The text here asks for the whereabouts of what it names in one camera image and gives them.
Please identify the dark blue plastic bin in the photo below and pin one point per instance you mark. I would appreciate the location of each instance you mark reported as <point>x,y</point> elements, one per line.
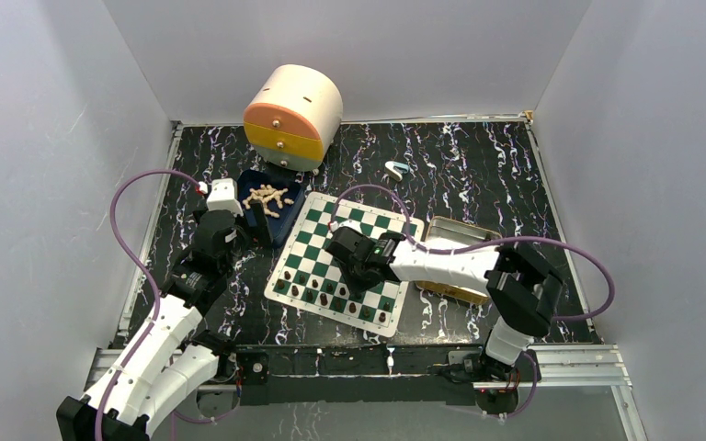
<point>278,228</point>

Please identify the black base frame rail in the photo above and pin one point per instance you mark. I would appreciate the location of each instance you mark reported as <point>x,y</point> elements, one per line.
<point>456,375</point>

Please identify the small white blue clip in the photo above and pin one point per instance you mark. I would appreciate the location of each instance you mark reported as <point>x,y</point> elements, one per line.
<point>397,171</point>

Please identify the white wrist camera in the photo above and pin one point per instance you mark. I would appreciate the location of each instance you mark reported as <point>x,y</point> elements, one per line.
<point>351,224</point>
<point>223,195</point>

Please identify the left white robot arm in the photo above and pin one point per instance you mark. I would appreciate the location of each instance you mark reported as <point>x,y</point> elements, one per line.
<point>168,358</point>

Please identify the green white chess board mat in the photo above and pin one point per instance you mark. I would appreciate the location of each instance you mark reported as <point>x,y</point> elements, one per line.
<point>303,254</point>

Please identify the pile of light chess pieces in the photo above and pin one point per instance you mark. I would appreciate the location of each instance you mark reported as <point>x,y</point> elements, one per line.
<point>268,199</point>

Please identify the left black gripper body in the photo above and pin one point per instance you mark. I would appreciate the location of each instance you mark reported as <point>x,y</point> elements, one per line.
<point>248,235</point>

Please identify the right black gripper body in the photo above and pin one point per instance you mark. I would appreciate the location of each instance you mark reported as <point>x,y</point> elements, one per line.
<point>357,281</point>

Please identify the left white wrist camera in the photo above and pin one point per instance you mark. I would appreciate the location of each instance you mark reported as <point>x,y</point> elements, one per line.
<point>223,195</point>

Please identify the round drawer cabinet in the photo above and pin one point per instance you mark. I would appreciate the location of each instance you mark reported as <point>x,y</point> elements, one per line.
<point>293,119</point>

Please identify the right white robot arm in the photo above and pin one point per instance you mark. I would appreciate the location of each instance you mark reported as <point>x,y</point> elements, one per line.
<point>521,283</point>

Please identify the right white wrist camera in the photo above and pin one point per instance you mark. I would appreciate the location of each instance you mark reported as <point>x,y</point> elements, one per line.
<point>351,224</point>

